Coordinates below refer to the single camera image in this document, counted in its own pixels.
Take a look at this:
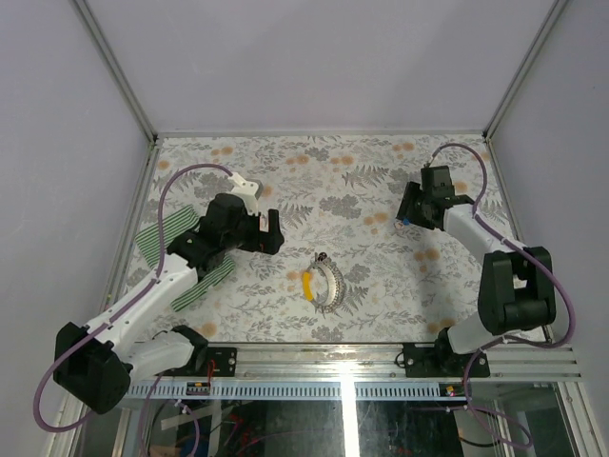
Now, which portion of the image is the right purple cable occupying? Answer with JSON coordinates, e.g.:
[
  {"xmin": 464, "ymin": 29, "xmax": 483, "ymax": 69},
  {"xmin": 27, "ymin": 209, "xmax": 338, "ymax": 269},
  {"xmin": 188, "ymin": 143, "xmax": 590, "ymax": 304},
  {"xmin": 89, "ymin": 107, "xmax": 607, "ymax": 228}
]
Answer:
[{"xmin": 425, "ymin": 142, "xmax": 580, "ymax": 448}]

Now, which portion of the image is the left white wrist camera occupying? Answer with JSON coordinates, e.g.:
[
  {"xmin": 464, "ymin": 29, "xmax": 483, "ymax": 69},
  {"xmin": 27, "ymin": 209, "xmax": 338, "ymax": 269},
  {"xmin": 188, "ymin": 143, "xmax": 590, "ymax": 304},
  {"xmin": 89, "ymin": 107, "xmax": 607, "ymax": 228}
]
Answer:
[{"xmin": 227, "ymin": 172, "xmax": 264, "ymax": 215}]

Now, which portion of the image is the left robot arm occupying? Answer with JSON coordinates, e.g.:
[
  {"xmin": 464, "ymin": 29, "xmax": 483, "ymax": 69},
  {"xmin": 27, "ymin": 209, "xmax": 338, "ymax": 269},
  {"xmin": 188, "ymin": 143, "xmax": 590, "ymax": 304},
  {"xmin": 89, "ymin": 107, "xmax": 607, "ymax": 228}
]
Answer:
[{"xmin": 52, "ymin": 193, "xmax": 285, "ymax": 414}]

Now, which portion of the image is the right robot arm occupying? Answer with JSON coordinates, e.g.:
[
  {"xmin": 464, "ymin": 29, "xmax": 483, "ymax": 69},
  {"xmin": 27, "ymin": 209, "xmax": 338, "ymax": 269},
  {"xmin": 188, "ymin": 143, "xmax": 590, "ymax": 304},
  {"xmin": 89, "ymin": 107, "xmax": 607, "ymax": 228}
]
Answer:
[{"xmin": 397, "ymin": 166, "xmax": 557, "ymax": 376}]

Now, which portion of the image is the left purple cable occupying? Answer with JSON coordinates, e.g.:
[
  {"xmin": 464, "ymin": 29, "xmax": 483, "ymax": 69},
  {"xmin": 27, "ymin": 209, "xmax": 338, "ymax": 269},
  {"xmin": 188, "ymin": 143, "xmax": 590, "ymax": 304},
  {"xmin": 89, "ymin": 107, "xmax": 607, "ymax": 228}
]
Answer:
[{"xmin": 36, "ymin": 164, "xmax": 237, "ymax": 433}]

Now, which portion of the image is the green striped cloth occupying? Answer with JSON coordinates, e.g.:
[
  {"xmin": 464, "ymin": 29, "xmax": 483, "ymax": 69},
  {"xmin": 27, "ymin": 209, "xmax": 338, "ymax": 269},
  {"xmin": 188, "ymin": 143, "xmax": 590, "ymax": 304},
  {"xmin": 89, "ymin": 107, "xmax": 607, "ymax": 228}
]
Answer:
[{"xmin": 135, "ymin": 205, "xmax": 236, "ymax": 311}]

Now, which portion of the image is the floral table mat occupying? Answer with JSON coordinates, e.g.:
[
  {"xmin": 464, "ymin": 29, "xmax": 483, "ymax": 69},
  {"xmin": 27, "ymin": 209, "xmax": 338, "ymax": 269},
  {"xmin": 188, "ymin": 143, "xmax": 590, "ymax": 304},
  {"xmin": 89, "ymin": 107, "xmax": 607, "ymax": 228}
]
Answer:
[{"xmin": 126, "ymin": 134, "xmax": 511, "ymax": 343}]

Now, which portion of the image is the yellow key tag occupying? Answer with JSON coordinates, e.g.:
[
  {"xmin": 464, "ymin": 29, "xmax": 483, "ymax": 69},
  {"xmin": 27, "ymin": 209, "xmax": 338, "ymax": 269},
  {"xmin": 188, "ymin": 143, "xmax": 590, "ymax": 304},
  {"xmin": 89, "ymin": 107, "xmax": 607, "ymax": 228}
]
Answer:
[{"xmin": 302, "ymin": 270, "xmax": 314, "ymax": 302}]

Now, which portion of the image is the purple cable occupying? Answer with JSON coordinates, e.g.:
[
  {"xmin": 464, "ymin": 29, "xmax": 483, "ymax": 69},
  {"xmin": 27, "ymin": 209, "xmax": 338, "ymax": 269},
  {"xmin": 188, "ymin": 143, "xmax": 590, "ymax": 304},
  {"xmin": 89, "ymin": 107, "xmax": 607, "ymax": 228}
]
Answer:
[
  {"xmin": 425, "ymin": 142, "xmax": 580, "ymax": 448},
  {"xmin": 36, "ymin": 164, "xmax": 237, "ymax": 433}
]

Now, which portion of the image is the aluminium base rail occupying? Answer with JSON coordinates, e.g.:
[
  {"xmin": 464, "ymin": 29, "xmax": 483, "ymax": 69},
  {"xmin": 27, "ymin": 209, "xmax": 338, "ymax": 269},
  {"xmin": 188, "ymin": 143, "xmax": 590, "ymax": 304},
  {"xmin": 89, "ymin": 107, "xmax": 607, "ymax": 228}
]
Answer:
[{"xmin": 128, "ymin": 343, "xmax": 582, "ymax": 400}]

